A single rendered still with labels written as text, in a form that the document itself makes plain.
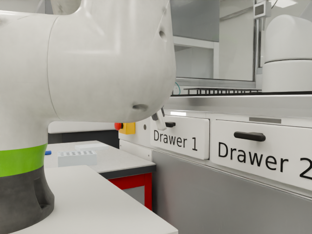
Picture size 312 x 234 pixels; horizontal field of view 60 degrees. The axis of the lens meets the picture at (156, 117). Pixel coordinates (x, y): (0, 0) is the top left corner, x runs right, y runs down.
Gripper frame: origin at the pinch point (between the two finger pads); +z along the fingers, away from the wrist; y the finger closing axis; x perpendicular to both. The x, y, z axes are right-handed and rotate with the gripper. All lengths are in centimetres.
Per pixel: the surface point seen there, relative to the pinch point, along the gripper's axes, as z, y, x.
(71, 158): 5.4, 24.7, -20.0
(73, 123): 5, 8, -80
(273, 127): 1.6, -5.1, 34.9
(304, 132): 1.9, -5.0, 41.3
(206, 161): 13.0, -2.8, 13.3
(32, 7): -139, -70, -415
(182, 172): 18.3, -0.9, 2.6
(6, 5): -147, -33, -416
